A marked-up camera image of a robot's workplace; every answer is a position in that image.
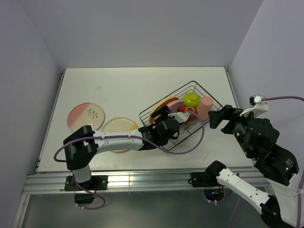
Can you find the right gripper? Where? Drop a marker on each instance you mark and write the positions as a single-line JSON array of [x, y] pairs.
[[232, 113]]

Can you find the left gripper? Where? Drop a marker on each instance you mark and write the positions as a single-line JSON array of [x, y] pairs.
[[163, 111]]

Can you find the yellow plastic plate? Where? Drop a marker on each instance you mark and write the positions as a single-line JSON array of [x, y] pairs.
[[161, 103]]

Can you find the salmon pink cup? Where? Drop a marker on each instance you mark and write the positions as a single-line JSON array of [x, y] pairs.
[[204, 107]]

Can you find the orange black mug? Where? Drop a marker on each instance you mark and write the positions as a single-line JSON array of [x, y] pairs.
[[191, 117]]

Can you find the lime green bowl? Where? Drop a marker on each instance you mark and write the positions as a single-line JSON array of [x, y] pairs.
[[191, 99]]

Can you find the cream yellow floral plate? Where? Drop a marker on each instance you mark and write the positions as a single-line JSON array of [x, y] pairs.
[[120, 124]]

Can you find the cream pink floral plate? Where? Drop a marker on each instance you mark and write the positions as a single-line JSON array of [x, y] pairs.
[[86, 114]]

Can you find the pink plastic plate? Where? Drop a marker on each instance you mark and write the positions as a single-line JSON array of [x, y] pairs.
[[174, 106]]

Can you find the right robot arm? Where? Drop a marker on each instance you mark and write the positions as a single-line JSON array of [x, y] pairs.
[[257, 139]]

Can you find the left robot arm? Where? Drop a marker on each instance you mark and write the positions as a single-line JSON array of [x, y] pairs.
[[82, 145]]

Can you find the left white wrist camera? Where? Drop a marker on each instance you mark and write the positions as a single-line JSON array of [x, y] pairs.
[[181, 116]]

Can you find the dark wire dish rack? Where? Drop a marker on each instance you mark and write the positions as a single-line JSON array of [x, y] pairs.
[[167, 132]]

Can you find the aluminium mounting rail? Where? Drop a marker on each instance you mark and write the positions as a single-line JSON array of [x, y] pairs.
[[118, 181]]

